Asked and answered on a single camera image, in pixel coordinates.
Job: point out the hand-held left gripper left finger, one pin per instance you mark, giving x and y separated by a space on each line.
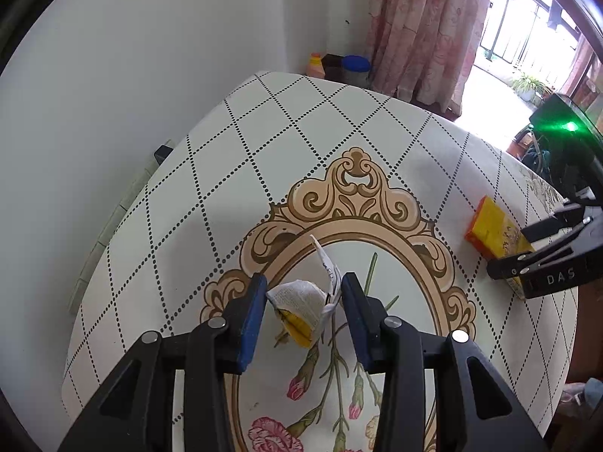
249 325

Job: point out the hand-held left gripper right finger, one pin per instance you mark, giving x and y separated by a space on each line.
358 320

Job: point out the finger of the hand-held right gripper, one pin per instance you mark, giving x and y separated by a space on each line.
551 227
518 261

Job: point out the yellow box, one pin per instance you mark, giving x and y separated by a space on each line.
494 226

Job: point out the torn white yellow wrapper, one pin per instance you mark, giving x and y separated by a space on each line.
297 299

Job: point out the blue garment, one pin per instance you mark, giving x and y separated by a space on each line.
542 156

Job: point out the potted plant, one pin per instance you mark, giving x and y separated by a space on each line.
530 85

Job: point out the balcony railing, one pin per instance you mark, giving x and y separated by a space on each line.
527 33

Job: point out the white patterned tablecloth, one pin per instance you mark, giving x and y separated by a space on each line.
188 197

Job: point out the pink floral curtain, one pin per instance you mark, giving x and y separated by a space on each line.
424 33

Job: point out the black charger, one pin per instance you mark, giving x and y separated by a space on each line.
164 152

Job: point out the blue lidded jar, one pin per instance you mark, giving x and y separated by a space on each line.
355 71

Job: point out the black box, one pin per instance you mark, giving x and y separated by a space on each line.
333 68

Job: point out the yellow bottle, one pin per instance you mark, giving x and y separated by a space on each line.
315 67

